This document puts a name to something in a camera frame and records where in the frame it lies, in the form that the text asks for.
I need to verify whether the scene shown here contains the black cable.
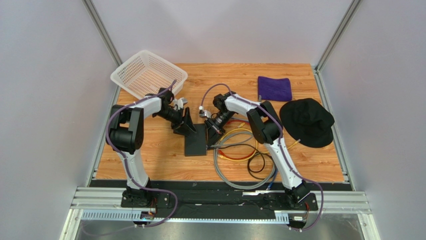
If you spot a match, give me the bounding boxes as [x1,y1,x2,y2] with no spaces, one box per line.
[207,143,277,174]

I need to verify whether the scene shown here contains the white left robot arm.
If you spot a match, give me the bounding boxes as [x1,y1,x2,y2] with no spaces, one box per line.
[105,87,197,208]

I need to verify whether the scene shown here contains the purple folded cloth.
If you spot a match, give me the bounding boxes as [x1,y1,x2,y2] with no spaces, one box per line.
[257,76,293,102]

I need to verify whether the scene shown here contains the red ethernet cable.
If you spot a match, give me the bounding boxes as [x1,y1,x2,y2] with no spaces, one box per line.
[217,119,259,161]

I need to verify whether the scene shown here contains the black bucket hat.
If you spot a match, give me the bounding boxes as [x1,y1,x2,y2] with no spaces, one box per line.
[279,98,335,148]

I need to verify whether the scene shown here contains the yellow ethernet cable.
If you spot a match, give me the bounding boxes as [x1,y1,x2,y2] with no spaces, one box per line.
[217,122,302,163]

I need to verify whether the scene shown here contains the black network switch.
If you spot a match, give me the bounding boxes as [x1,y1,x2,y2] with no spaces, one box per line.
[184,123,207,157]

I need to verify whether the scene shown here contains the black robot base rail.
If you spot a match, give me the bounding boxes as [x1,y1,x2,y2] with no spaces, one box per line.
[88,179,354,221]

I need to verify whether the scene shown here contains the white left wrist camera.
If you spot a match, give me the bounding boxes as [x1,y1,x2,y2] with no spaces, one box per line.
[172,97,188,110]

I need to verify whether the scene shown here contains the blue ethernet cable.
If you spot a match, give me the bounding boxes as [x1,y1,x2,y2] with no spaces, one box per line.
[265,169,278,191]

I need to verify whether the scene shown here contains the white plastic basket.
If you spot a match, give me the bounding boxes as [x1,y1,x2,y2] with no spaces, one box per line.
[110,50,188,100]

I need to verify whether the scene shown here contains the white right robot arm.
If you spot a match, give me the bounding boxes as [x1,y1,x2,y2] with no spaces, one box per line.
[205,91,311,208]

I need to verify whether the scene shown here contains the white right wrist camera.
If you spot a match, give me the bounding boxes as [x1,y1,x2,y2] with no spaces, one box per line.
[198,105,212,119]

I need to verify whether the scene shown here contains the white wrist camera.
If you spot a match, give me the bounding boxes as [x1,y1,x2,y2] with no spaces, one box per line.
[172,97,188,110]
[198,105,212,119]

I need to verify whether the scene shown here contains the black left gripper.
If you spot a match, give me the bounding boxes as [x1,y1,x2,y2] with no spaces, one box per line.
[154,107,197,138]

